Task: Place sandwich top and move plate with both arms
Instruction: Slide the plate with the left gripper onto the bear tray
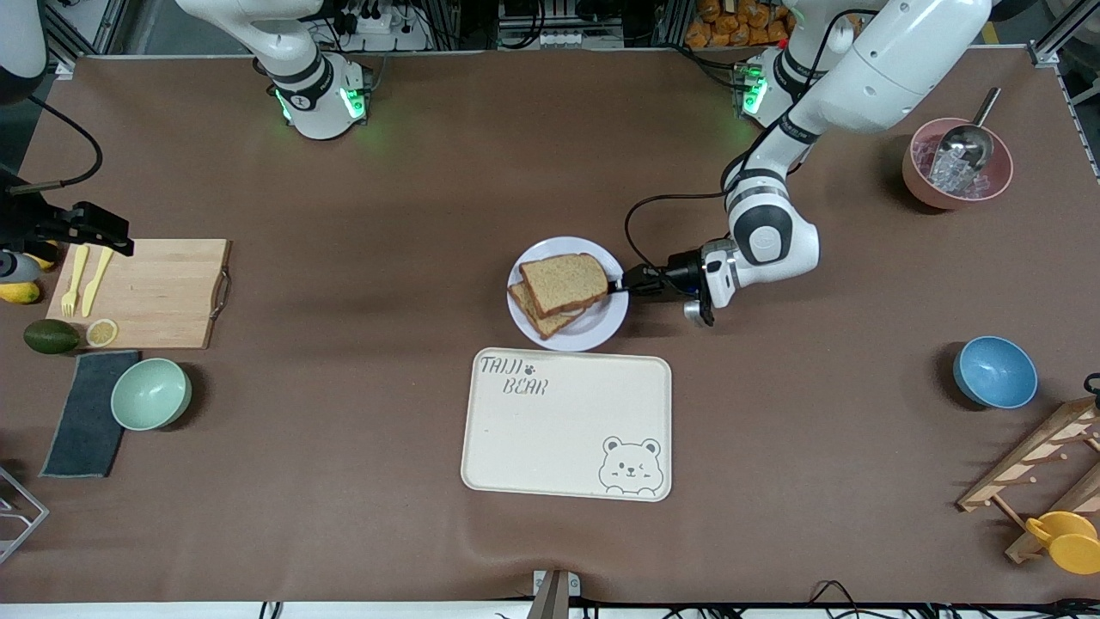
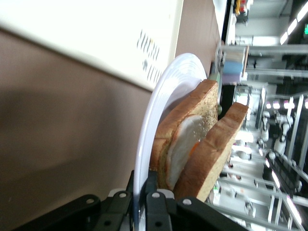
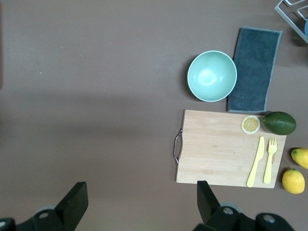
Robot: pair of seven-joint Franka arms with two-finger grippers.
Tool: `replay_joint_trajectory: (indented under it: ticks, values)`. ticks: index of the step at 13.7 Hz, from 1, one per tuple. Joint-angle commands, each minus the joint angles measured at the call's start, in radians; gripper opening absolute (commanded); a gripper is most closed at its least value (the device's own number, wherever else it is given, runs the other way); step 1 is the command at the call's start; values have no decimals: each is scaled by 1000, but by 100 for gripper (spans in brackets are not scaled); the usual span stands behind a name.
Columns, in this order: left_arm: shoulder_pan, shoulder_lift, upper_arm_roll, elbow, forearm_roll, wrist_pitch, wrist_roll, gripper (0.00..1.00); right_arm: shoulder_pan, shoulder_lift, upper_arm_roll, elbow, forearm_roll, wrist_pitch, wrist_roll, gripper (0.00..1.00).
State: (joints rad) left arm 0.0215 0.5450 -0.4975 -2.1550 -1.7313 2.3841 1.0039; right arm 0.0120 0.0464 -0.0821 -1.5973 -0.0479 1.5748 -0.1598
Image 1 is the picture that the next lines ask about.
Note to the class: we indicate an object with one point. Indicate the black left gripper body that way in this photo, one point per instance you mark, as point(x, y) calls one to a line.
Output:
point(681, 274)

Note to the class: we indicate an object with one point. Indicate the white round plate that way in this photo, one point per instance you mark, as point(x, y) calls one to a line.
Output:
point(601, 331)

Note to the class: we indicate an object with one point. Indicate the brown bread slice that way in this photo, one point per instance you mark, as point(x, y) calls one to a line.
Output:
point(563, 284)
point(546, 325)

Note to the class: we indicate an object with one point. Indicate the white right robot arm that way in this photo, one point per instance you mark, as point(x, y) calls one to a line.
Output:
point(318, 103)

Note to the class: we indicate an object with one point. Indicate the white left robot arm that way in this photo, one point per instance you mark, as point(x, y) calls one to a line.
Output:
point(894, 69)

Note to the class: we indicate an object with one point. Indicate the round yellow lemon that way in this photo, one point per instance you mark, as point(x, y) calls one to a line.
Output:
point(51, 260)

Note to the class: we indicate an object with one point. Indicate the oval yellow lemon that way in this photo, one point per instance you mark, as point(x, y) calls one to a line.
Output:
point(19, 295)

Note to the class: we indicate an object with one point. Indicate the wooden cutting board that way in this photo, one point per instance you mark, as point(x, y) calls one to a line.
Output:
point(155, 292)

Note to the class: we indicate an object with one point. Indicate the yellow plastic knife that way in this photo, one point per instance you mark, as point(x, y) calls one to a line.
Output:
point(90, 301)

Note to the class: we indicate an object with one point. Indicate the yellow plastic fork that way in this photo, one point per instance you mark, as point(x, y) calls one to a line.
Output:
point(69, 303)

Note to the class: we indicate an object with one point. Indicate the lemon slice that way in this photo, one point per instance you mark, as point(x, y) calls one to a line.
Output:
point(101, 333)

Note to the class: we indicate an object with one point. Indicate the green avocado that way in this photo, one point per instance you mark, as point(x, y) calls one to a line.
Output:
point(50, 337)

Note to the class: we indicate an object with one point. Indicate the mint green bowl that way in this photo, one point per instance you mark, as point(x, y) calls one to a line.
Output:
point(150, 395)

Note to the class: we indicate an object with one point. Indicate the cream bear print tray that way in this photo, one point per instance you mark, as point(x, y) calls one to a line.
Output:
point(559, 430)

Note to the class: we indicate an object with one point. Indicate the dark grey cloth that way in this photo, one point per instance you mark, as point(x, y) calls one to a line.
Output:
point(82, 430)

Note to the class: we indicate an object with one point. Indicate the pink bowl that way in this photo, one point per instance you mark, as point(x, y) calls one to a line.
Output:
point(909, 176)

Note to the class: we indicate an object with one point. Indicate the orange bread rolls bag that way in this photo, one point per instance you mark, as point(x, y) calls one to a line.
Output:
point(730, 30)

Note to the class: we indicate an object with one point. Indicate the clear ice cubes pile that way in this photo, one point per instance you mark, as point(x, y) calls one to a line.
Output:
point(950, 180)

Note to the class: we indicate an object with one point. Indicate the metal scoop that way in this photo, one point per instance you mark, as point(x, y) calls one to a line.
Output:
point(967, 146)

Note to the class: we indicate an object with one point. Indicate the blue bowl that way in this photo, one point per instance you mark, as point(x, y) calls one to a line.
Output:
point(995, 374)

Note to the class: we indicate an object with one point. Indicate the white power strip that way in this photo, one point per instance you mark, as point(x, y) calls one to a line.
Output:
point(378, 24)

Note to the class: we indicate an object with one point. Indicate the wooden rack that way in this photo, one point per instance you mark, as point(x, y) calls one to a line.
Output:
point(1040, 447)

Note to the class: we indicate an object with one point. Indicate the yellow cup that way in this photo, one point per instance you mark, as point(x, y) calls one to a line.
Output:
point(1074, 546)

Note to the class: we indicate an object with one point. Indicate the aluminium frame profile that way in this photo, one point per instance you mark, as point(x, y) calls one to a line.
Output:
point(1042, 53)
point(69, 69)

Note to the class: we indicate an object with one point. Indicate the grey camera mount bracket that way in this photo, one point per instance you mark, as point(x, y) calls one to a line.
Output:
point(554, 597)

